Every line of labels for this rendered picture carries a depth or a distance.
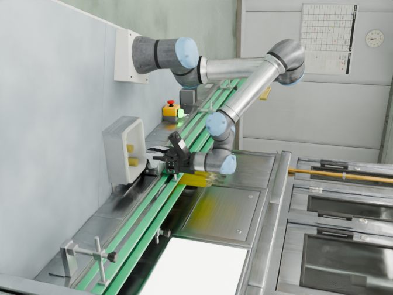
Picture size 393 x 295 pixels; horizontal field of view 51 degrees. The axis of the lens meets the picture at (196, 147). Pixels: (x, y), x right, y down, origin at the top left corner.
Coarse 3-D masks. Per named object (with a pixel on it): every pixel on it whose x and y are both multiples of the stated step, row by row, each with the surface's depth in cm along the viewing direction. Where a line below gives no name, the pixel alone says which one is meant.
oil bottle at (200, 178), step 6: (186, 174) 184; (192, 174) 184; (198, 174) 184; (204, 174) 184; (210, 174) 184; (180, 180) 186; (186, 180) 186; (192, 180) 185; (198, 180) 184; (204, 180) 183; (210, 180) 182; (204, 186) 184
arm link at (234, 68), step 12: (204, 60) 167; (216, 60) 167; (228, 60) 165; (240, 60) 164; (252, 60) 162; (192, 72) 166; (204, 72) 167; (216, 72) 166; (228, 72) 165; (240, 72) 164; (252, 72) 162; (288, 72) 155; (300, 72) 158; (180, 84) 174; (192, 84) 173; (288, 84) 164
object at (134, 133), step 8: (128, 128) 154; (136, 128) 167; (128, 136) 169; (136, 136) 168; (136, 144) 170; (144, 144) 170; (136, 152) 171; (144, 152) 171; (144, 160) 172; (128, 168) 157; (136, 168) 170; (144, 168) 172; (128, 176) 158; (136, 176) 165
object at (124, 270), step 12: (204, 144) 229; (180, 192) 182; (168, 204) 173; (156, 216) 166; (156, 228) 158; (144, 240) 151; (132, 252) 146; (132, 264) 140; (120, 276) 134; (108, 288) 130
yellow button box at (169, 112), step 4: (168, 104) 213; (176, 104) 213; (164, 108) 209; (168, 108) 208; (172, 108) 208; (176, 108) 208; (164, 112) 210; (168, 112) 209; (172, 112) 208; (176, 112) 209; (164, 116) 211; (168, 116) 210; (172, 116) 209; (176, 116) 210; (164, 120) 211; (168, 120) 211; (172, 120) 210; (176, 120) 210
